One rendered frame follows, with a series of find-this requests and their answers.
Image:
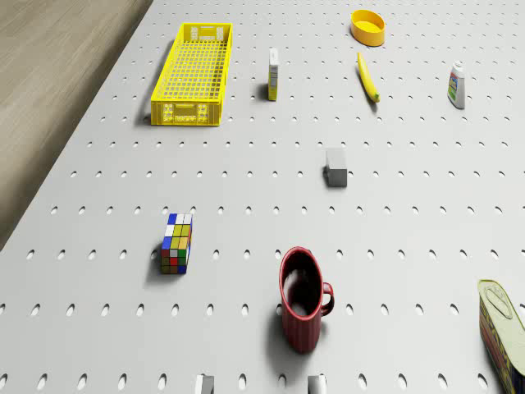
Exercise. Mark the grey cube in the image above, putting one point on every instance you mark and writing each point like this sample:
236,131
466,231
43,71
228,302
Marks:
337,170

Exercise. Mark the puzzle cube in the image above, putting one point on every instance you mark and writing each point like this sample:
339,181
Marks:
177,246

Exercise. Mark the yellow basket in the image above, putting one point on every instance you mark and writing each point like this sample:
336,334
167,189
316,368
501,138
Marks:
193,111

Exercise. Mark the small yellow white box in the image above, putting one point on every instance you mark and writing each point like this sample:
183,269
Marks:
273,76

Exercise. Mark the red mug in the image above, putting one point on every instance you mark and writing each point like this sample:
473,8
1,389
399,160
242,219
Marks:
301,324

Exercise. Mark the banana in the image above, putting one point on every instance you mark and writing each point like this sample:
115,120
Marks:
366,78

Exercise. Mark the yellow bowl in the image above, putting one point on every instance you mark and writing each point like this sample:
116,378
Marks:
368,35

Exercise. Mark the small white bottle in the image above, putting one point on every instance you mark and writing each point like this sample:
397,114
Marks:
457,88

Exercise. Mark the flat-sided can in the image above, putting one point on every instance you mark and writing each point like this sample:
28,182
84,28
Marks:
498,328

